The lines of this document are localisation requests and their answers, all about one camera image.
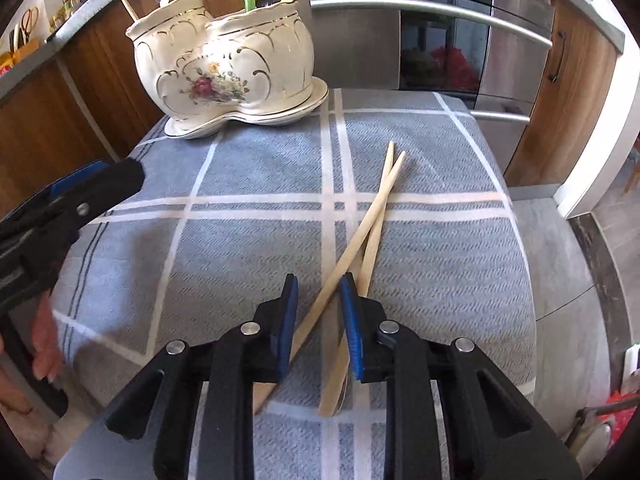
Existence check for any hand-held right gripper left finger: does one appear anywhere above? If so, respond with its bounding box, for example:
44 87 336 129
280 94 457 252
105 273 300 480

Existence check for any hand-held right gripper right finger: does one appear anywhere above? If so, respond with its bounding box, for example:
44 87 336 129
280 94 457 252
340 272 583 480

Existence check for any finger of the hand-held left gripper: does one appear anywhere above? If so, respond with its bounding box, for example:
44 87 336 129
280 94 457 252
42 160 111 201
50 157 147 226

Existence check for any cream floral ceramic utensil holder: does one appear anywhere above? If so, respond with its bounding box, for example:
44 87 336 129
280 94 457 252
125 0 317 121

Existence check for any person's left hand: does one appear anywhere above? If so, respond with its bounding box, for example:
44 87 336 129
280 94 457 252
0 295 65 416

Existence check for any wooden kitchen cabinet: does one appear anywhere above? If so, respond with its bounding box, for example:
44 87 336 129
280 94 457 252
502 0 621 188
0 0 271 211

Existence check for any grey plaid cloth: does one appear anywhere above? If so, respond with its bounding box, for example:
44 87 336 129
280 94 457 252
50 87 538 480

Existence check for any holder with scissors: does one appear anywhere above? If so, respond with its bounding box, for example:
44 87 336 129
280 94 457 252
10 7 41 56

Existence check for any group of spice jars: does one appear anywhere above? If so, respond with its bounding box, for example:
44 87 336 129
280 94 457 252
50 0 83 28

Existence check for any cream ceramic holder saucer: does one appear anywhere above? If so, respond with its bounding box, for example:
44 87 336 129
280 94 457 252
164 76 330 140

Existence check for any white container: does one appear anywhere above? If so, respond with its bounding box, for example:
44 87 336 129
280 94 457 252
575 420 616 461

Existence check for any stainless steel built-in oven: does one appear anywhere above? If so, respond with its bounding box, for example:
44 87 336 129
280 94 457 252
267 0 556 133

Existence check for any short steel drawer handle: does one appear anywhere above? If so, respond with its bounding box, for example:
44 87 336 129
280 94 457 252
472 109 532 124

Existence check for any long steel oven handle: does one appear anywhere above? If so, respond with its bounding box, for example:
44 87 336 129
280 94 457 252
309 0 555 50

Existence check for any black cabinet handle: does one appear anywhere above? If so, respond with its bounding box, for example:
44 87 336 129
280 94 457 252
547 30 568 83

